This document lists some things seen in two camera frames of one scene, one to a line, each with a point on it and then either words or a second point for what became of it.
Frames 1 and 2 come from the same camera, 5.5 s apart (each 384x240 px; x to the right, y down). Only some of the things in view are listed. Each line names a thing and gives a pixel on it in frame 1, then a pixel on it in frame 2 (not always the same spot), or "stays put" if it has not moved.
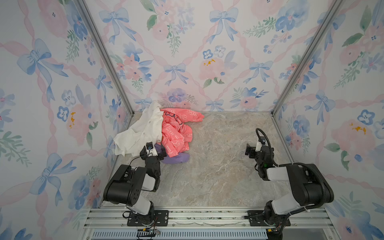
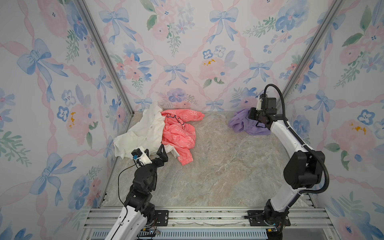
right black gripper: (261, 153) -> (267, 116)
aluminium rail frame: (212, 223) stays put
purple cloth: (181, 157) -> (241, 122)
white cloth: (146, 129) stays put
